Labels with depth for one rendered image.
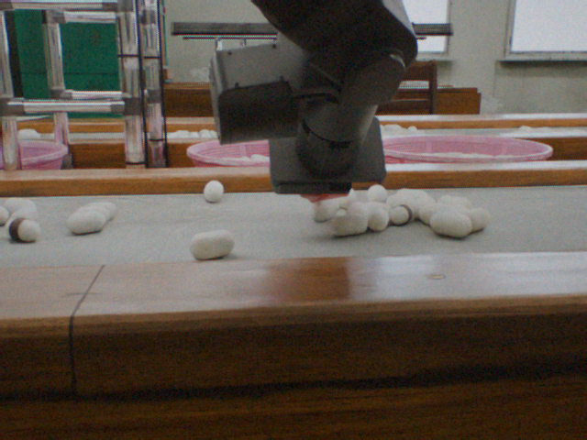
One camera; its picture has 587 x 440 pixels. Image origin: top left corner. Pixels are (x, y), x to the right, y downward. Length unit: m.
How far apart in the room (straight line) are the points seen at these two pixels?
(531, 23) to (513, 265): 5.71
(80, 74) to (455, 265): 3.04
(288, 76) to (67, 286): 0.19
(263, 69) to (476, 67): 5.53
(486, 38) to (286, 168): 5.48
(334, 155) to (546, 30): 5.70
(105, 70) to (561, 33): 4.22
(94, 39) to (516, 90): 3.98
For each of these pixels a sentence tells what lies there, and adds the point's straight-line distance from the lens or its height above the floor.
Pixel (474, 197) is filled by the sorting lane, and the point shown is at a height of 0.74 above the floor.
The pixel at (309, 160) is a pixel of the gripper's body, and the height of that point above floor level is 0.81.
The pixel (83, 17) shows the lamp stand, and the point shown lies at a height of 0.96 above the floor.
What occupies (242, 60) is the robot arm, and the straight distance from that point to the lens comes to 0.43.
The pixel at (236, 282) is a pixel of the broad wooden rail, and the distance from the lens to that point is 0.37.
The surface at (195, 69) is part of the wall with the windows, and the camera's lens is 5.62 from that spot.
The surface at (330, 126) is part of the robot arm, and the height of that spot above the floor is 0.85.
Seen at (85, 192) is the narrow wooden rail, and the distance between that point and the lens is 0.75.
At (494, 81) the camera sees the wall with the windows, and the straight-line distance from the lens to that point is 6.00.
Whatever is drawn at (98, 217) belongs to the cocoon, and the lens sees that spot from 0.59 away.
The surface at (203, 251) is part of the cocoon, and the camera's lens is 0.48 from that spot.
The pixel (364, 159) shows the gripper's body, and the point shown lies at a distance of 0.54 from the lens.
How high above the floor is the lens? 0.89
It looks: 15 degrees down
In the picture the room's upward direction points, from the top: straight up
